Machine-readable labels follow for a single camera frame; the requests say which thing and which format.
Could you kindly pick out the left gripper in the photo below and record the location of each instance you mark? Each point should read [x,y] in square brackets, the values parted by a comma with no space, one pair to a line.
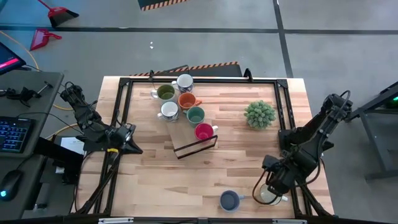
[121,135]

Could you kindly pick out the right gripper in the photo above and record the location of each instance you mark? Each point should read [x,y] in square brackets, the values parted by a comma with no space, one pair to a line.
[283,174]

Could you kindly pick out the cream white mug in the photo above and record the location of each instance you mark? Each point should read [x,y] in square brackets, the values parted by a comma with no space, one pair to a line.
[280,200]

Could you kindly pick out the grey-blue mug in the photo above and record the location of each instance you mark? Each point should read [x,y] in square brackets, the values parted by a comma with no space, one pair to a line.
[230,201]

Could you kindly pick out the teal green mug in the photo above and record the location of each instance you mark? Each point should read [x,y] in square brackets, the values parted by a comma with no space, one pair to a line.
[195,116]

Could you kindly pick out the orange faceted mug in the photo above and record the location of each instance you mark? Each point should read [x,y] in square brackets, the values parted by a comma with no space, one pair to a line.
[187,101]

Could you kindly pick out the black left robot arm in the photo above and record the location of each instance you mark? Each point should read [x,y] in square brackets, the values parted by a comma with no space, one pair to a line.
[87,118]

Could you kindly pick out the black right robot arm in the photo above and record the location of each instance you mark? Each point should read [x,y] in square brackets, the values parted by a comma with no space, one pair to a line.
[314,140]

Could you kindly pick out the white paper sheet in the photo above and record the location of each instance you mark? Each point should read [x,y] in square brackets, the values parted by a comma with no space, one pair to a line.
[73,146]

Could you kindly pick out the white mug olive green inside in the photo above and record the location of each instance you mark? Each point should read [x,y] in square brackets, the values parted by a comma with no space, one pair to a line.
[166,93]

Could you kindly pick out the black box stand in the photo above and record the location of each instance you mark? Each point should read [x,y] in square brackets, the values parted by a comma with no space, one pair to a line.
[59,158]

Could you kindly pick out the green potted plant patterned pot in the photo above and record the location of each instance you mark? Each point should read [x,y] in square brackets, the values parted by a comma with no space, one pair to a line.
[259,113]

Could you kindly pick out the grey desk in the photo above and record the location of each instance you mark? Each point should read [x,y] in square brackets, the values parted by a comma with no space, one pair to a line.
[31,109]

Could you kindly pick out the hazard-striped floor ramp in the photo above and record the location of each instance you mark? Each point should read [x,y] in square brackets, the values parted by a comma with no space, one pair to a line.
[217,71]

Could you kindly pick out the black clamp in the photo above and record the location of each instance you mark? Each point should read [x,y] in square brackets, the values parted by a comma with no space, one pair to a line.
[247,76]

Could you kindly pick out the backlit black keyboard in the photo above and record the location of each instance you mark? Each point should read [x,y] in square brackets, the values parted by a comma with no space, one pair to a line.
[14,135]

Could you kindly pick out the black handheld gadget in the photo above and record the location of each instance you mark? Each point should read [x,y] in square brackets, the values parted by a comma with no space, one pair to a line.
[23,93]

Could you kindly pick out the black computer mouse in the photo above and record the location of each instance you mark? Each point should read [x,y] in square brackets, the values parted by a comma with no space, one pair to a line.
[11,183]

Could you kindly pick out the red dustpan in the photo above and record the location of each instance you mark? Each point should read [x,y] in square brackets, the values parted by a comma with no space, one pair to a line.
[40,37]

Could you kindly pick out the hazard-striped floor mat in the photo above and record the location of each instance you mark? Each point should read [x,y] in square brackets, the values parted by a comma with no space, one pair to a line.
[155,3]

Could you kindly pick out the desk monitor screen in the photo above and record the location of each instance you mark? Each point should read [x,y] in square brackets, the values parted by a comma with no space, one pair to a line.
[9,59]

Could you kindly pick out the red hand broom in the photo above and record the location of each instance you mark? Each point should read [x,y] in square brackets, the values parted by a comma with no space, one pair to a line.
[59,14]

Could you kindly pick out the silver bracket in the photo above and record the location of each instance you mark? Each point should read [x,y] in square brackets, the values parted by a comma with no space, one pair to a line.
[116,221]
[289,221]

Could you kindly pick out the black aluminium table frame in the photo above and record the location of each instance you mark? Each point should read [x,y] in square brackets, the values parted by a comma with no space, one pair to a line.
[233,80]

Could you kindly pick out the black neighbouring desk frame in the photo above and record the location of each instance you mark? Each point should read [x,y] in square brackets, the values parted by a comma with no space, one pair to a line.
[370,105]

